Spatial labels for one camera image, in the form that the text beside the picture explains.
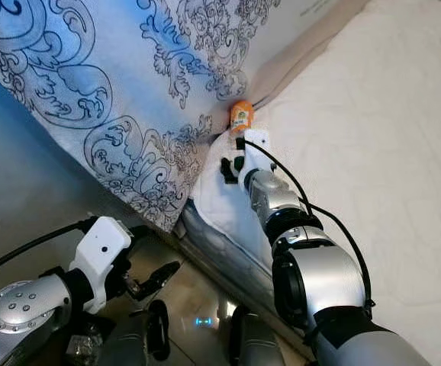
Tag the grey robot left leg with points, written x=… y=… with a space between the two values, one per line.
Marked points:
x=125 y=343

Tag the grey robot right leg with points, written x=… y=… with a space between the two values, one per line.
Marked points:
x=259 y=343

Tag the white quilted mattress cover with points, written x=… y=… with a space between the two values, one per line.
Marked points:
x=365 y=152

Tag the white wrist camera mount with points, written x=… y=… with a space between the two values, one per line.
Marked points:
x=259 y=149
x=98 y=248

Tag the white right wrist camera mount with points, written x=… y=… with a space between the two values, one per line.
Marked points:
x=259 y=149

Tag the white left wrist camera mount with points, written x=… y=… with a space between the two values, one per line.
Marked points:
x=98 y=248

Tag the orange drink bottle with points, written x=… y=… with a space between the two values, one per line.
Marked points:
x=241 y=117

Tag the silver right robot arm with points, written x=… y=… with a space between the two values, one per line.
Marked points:
x=335 y=282

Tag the grey robot leg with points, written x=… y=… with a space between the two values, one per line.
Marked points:
x=125 y=343
x=259 y=343

